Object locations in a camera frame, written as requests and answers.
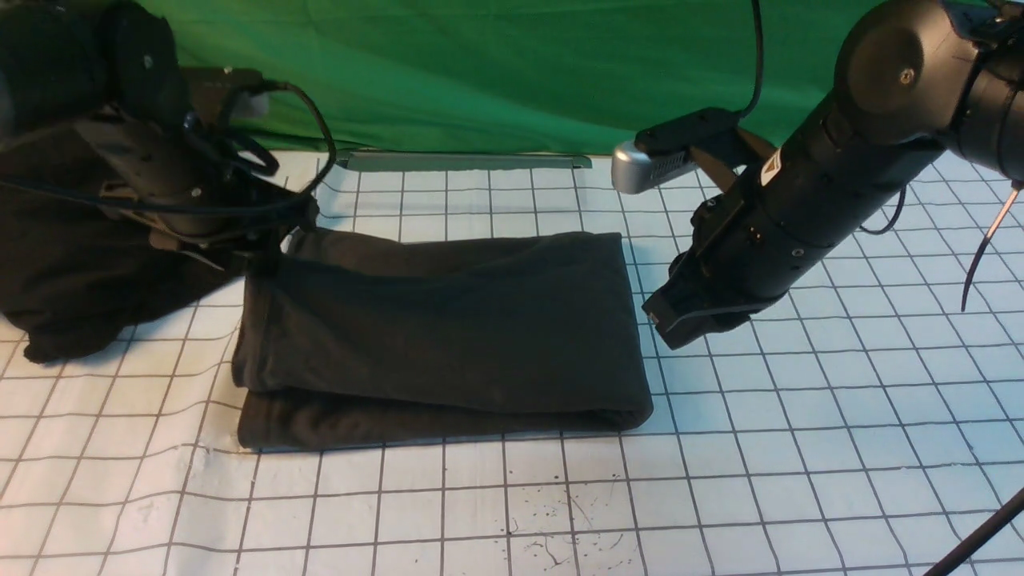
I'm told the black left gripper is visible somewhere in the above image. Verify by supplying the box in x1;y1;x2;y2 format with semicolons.
100;182;319;272

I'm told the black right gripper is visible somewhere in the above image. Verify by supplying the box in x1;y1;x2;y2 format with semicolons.
642;193;790;349

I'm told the gray long-sleeve top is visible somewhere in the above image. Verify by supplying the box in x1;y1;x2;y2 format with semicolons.
231;230;654;451

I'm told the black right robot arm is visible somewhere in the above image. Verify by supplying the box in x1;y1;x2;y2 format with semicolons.
612;1;1023;349

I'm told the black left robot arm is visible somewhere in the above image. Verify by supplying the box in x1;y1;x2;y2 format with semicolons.
1;1;337;269

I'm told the gray metal bar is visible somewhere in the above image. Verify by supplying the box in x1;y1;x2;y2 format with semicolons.
336;150;593;174

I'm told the black crumpled garment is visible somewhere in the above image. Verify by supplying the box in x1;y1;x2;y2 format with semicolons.
0;0;273;365

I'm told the green backdrop cloth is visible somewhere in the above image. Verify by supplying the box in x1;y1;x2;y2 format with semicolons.
136;0;897;157

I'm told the white grid table cover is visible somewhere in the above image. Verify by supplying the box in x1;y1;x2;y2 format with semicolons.
1;154;1023;575

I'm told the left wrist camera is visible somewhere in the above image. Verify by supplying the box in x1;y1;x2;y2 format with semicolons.
182;66;270;124

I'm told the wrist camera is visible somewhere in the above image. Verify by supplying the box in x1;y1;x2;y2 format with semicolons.
182;66;270;124
611;108;746;194

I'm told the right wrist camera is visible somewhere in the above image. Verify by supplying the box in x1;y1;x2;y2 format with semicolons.
611;108;746;194

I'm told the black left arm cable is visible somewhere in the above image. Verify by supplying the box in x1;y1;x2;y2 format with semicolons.
0;80;338;218

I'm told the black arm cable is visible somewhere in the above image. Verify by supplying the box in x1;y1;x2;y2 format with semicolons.
0;80;338;218
736;0;766;121

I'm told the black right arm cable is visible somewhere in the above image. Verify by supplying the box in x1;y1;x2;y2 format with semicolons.
736;0;766;121

